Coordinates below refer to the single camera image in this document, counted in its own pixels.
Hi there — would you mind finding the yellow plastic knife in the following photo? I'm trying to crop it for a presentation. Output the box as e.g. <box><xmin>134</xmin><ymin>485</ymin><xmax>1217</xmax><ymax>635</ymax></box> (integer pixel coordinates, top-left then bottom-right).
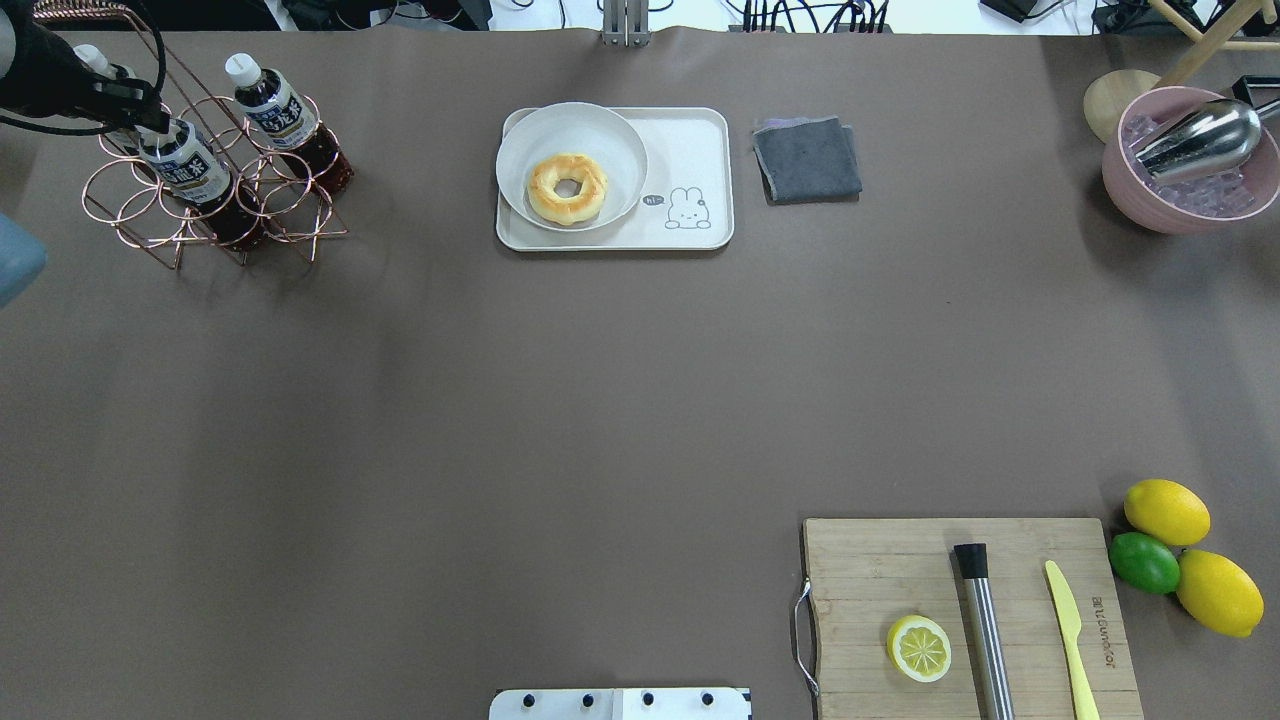
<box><xmin>1044</xmin><ymin>560</ymin><xmax>1101</xmax><ymax>720</ymax></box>

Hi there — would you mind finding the green lime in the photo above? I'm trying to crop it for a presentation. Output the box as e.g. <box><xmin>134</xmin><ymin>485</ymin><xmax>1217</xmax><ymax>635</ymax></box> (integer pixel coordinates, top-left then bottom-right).
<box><xmin>1108</xmin><ymin>530</ymin><xmax>1181</xmax><ymax>594</ymax></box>

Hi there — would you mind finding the wooden mug tree stand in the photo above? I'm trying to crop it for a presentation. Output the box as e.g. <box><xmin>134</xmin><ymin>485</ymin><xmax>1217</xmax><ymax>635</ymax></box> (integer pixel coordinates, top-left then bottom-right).
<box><xmin>1083</xmin><ymin>1</ymin><xmax>1277</xmax><ymax>143</ymax></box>

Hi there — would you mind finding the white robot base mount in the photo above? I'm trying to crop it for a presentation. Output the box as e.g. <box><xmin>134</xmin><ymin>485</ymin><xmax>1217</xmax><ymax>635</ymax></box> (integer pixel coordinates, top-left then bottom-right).
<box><xmin>488</xmin><ymin>685</ymin><xmax>754</xmax><ymax>719</ymax></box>

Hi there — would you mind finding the upper yellow lemon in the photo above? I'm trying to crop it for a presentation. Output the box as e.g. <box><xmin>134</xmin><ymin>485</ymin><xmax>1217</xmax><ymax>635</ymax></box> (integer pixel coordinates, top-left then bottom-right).
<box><xmin>1123</xmin><ymin>478</ymin><xmax>1212</xmax><ymax>546</ymax></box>

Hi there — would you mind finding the pink bowl with ice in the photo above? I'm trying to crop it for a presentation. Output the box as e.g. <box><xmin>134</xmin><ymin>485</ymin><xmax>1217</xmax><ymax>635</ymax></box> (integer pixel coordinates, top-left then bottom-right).
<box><xmin>1102</xmin><ymin>86</ymin><xmax>1277</xmax><ymax>234</ymax></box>

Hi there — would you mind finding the glazed donut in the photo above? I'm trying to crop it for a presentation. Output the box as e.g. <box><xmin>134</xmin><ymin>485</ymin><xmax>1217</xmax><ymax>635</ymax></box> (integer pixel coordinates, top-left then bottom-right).
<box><xmin>526</xmin><ymin>152</ymin><xmax>611</xmax><ymax>225</ymax></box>

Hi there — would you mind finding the lower yellow lemon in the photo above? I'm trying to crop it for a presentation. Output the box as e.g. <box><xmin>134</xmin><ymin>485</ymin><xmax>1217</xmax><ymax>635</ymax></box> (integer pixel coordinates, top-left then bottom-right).
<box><xmin>1175</xmin><ymin>550</ymin><xmax>1265</xmax><ymax>638</ymax></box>

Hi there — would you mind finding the grey folded cloth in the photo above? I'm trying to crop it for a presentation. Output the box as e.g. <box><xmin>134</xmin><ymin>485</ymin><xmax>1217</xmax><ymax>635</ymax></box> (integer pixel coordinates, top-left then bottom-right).
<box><xmin>751</xmin><ymin>117</ymin><xmax>864</xmax><ymax>204</ymax></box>

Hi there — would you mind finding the steel ice scoop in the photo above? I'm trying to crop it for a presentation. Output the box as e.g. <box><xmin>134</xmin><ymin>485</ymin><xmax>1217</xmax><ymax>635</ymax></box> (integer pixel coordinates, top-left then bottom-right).
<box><xmin>1134</xmin><ymin>97</ymin><xmax>1263</xmax><ymax>184</ymax></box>

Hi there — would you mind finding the white round plate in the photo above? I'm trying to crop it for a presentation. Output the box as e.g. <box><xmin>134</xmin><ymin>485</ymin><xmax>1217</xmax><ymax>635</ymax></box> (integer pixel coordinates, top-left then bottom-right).
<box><xmin>495</xmin><ymin>102</ymin><xmax>649</xmax><ymax>232</ymax></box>

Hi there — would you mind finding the half lemon slice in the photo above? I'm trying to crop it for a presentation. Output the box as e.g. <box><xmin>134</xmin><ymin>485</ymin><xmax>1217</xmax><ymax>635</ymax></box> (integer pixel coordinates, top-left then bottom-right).
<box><xmin>884</xmin><ymin>614</ymin><xmax>954</xmax><ymax>683</ymax></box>

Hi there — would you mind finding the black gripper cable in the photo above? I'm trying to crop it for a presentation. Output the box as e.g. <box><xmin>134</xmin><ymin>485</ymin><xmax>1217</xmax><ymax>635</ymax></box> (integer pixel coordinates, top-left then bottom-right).
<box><xmin>0</xmin><ymin>0</ymin><xmax>169</xmax><ymax>136</ymax></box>

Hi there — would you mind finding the wooden cutting board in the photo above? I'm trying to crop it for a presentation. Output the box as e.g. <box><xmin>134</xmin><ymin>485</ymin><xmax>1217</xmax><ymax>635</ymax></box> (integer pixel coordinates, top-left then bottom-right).
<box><xmin>803</xmin><ymin>518</ymin><xmax>1144</xmax><ymax>719</ymax></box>

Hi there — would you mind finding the cream serving tray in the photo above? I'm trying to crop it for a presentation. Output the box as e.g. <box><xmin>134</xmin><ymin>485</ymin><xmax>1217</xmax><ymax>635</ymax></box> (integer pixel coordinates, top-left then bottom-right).
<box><xmin>495</xmin><ymin>102</ymin><xmax>733</xmax><ymax>252</ymax></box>

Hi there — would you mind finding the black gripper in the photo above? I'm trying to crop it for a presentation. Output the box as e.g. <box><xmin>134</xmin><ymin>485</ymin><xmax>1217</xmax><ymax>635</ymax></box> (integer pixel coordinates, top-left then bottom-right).
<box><xmin>88</xmin><ymin>78</ymin><xmax>172</xmax><ymax>135</ymax></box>

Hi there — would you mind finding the copper wire bottle rack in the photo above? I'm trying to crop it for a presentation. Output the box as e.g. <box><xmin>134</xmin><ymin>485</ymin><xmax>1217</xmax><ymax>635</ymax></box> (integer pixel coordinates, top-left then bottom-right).
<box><xmin>31</xmin><ymin>1</ymin><xmax>352</xmax><ymax>270</ymax></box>

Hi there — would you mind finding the tea bottle front left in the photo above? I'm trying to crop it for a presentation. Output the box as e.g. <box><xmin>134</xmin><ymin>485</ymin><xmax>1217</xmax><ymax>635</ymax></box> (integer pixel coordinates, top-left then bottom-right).
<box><xmin>224</xmin><ymin>53</ymin><xmax>355</xmax><ymax>197</ymax></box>

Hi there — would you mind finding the aluminium frame post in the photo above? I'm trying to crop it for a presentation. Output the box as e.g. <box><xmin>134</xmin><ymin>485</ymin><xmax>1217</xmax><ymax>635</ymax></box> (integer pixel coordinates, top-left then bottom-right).
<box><xmin>600</xmin><ymin>0</ymin><xmax>652</xmax><ymax>47</ymax></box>

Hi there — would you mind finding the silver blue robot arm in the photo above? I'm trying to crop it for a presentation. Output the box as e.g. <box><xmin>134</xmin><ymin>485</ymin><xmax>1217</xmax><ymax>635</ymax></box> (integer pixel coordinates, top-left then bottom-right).
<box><xmin>3</xmin><ymin>1</ymin><xmax>170</xmax><ymax>160</ymax></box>

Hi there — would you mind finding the tea bottle front right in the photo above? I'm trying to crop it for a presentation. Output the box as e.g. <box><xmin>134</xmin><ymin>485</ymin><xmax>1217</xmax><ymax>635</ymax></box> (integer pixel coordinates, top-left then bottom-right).
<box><xmin>73</xmin><ymin>44</ymin><xmax>138</xmax><ymax>156</ymax></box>

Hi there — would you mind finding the tea bottle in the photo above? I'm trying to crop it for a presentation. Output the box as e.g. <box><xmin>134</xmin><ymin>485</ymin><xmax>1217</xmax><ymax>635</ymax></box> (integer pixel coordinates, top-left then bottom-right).
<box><xmin>73</xmin><ymin>44</ymin><xmax>138</xmax><ymax>156</ymax></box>
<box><xmin>224</xmin><ymin>53</ymin><xmax>355</xmax><ymax>197</ymax></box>

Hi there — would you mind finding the tea bottle taken from rack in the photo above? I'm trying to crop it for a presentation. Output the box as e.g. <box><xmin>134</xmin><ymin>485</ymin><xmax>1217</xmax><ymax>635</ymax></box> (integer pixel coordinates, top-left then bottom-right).
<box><xmin>134</xmin><ymin>118</ymin><xmax>265</xmax><ymax>252</ymax></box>

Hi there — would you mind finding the steel muddler black tip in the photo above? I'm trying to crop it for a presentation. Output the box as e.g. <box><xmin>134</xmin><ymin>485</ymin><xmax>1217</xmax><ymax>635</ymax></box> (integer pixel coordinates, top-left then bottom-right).
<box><xmin>954</xmin><ymin>543</ymin><xmax>1016</xmax><ymax>719</ymax></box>

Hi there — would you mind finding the yellow lemon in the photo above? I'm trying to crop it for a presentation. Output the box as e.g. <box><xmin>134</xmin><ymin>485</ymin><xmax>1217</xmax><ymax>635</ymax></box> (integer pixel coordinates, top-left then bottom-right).
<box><xmin>1175</xmin><ymin>550</ymin><xmax>1265</xmax><ymax>638</ymax></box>
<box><xmin>1123</xmin><ymin>478</ymin><xmax>1212</xmax><ymax>546</ymax></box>

